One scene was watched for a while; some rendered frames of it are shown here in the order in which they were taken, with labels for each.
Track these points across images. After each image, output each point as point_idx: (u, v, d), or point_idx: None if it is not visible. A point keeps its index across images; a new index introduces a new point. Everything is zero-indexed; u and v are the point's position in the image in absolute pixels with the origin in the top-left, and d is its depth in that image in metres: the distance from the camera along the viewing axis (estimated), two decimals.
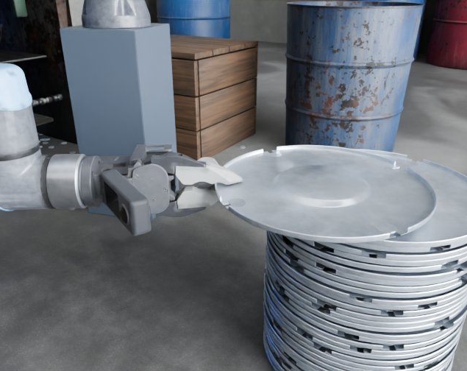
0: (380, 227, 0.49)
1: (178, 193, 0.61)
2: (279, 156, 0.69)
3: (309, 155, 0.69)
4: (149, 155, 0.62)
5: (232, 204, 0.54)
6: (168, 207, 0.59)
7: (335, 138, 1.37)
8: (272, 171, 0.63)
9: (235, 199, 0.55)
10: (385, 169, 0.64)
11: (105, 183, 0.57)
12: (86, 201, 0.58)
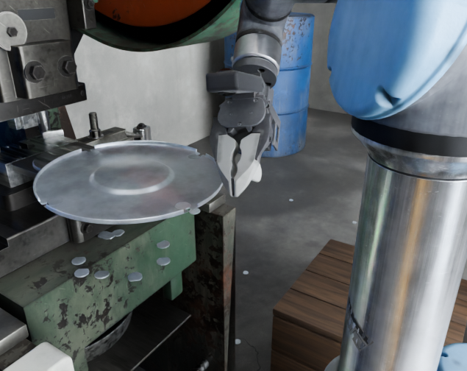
0: (96, 152, 0.77)
1: None
2: (176, 203, 0.61)
3: (142, 209, 0.60)
4: None
5: (196, 154, 0.78)
6: (221, 127, 0.63)
7: None
8: (178, 183, 0.67)
9: (195, 157, 0.77)
10: (62, 200, 0.61)
11: (252, 75, 0.63)
12: (238, 62, 0.65)
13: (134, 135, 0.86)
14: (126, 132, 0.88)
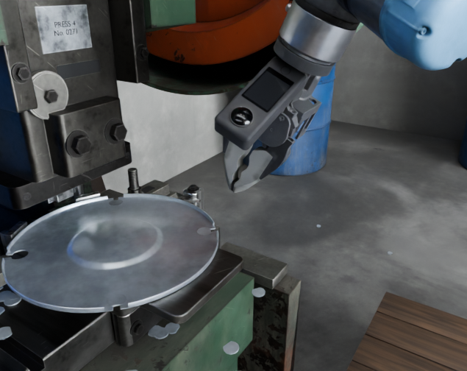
0: None
1: None
2: (198, 232, 0.64)
3: (191, 251, 0.59)
4: None
5: (115, 200, 0.73)
6: None
7: None
8: (162, 223, 0.66)
9: (120, 202, 0.73)
10: (120, 294, 0.51)
11: (290, 85, 0.48)
12: (282, 49, 0.47)
13: (189, 200, 0.72)
14: (179, 195, 0.74)
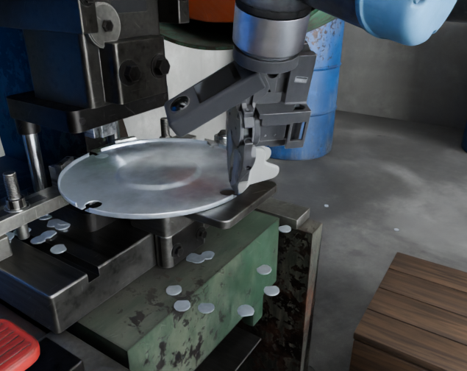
0: None
1: None
2: (107, 156, 0.72)
3: (134, 150, 0.75)
4: (290, 121, 0.50)
5: None
6: (229, 119, 0.55)
7: None
8: (109, 171, 0.67)
9: None
10: (202, 149, 0.76)
11: (235, 81, 0.46)
12: (234, 43, 0.46)
13: (218, 144, 0.77)
14: (207, 140, 0.78)
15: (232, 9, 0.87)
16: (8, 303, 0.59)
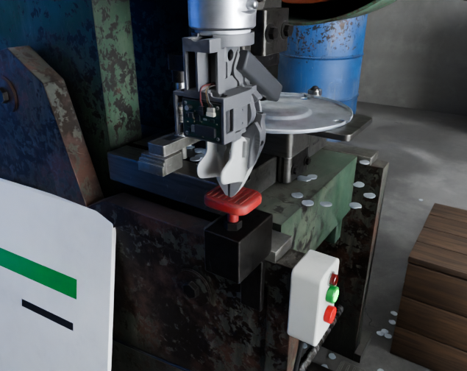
0: None
1: None
2: None
3: None
4: None
5: None
6: (254, 125, 0.54)
7: None
8: (280, 122, 0.82)
9: None
10: None
11: None
12: None
13: (313, 96, 0.99)
14: (304, 93, 1.00)
15: None
16: (180, 202, 0.81)
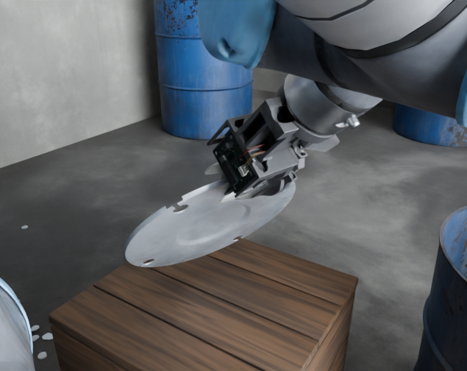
0: None
1: None
2: None
3: (174, 256, 0.75)
4: None
5: None
6: None
7: None
8: (167, 241, 0.67)
9: None
10: None
11: None
12: None
13: None
14: None
15: None
16: None
